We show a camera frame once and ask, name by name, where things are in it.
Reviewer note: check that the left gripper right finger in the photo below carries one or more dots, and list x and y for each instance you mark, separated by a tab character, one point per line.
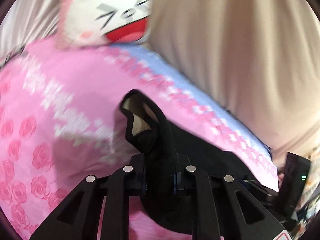
211	207

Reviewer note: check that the pink rose bedsheet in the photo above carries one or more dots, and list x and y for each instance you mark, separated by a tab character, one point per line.
60	122

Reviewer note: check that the beige quilt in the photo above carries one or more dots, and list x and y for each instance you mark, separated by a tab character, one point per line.
259	59

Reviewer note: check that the black pants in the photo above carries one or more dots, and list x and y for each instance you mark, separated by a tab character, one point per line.
162	143

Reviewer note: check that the white cartoon face pillow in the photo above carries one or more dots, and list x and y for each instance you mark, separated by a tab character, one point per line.
86	23

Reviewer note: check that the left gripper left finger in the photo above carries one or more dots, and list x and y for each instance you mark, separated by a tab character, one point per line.
98	208

